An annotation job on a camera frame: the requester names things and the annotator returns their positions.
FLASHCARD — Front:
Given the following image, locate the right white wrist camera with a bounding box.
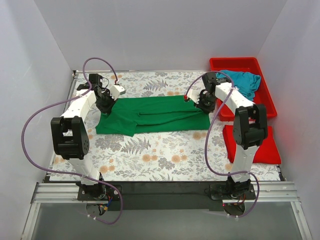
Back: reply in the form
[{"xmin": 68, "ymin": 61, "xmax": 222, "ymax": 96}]
[{"xmin": 183, "ymin": 89, "xmax": 200, "ymax": 104}]

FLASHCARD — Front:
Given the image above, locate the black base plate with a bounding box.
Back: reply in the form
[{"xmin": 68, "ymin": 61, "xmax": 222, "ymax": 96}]
[{"xmin": 76, "ymin": 181, "xmax": 257, "ymax": 212}]

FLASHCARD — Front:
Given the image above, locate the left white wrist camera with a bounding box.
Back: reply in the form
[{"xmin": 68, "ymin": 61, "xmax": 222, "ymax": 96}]
[{"xmin": 109, "ymin": 84, "xmax": 126, "ymax": 101}]

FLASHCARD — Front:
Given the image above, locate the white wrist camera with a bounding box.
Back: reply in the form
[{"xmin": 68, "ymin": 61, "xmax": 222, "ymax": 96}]
[
  {"xmin": 183, "ymin": 89, "xmax": 200, "ymax": 104},
  {"xmin": 109, "ymin": 84, "xmax": 126, "ymax": 101}
]

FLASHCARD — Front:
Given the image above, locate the aluminium rail frame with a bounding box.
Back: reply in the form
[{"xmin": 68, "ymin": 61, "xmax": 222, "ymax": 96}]
[{"xmin": 21, "ymin": 181, "xmax": 312, "ymax": 240}]

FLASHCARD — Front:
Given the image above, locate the blue t shirt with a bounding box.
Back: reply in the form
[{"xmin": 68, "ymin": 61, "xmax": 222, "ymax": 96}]
[{"xmin": 220, "ymin": 70, "xmax": 262, "ymax": 102}]

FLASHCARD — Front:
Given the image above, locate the folded red t shirt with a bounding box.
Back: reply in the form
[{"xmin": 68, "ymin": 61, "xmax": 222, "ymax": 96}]
[{"xmin": 222, "ymin": 125, "xmax": 282, "ymax": 165}]

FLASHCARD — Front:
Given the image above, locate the red plastic bin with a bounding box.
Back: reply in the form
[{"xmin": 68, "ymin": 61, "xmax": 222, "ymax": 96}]
[{"xmin": 209, "ymin": 57, "xmax": 277, "ymax": 119}]

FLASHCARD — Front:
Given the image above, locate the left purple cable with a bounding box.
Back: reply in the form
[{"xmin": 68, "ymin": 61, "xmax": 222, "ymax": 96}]
[{"xmin": 21, "ymin": 57, "xmax": 124, "ymax": 225}]

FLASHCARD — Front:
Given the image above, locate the green t shirt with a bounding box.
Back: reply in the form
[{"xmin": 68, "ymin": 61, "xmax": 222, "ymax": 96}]
[{"xmin": 95, "ymin": 95, "xmax": 210, "ymax": 137}]

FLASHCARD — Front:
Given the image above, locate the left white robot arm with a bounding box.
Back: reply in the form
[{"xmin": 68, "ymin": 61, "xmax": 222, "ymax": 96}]
[{"xmin": 50, "ymin": 73, "xmax": 116, "ymax": 200}]

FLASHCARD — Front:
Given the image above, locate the floral table cloth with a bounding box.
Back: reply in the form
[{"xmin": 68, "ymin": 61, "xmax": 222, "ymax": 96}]
[{"xmin": 46, "ymin": 71, "xmax": 281, "ymax": 182}]

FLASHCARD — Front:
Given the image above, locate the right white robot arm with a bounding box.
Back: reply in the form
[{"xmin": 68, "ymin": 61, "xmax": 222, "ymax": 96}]
[{"xmin": 196, "ymin": 71, "xmax": 268, "ymax": 200}]

